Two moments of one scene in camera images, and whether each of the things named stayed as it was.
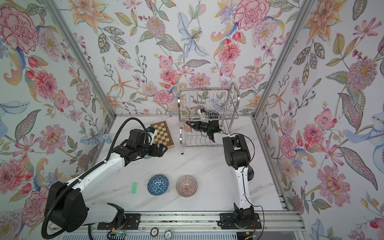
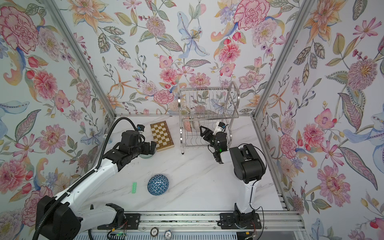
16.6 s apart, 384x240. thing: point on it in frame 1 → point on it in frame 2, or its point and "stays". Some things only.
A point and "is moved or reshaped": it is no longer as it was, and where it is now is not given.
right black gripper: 197,126 → 209,132
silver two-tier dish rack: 224,101 stays
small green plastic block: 134,187 stays
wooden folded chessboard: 162,135 stays
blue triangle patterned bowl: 157,185 stays
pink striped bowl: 186,186 is moved or reshaped
